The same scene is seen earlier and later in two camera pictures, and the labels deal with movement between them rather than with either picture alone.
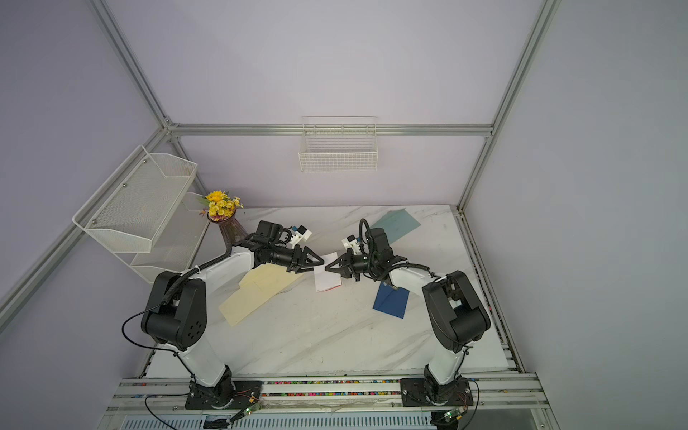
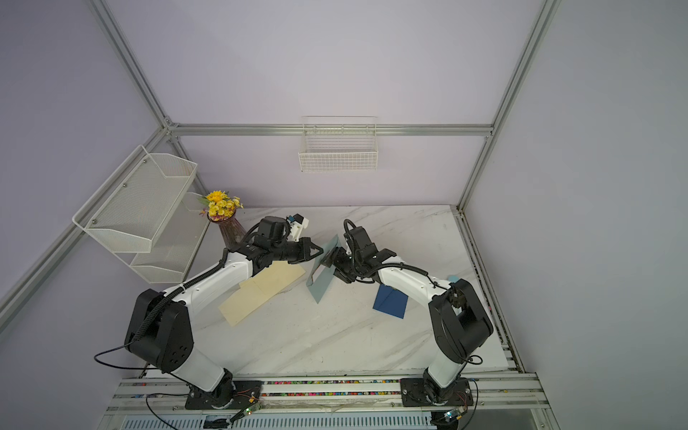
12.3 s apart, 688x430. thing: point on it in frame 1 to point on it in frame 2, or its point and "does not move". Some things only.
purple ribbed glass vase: x=232 y=230 does not move
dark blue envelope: x=391 y=300 does not move
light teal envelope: x=396 y=224 to x=321 y=275
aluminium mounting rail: x=509 y=402 does not move
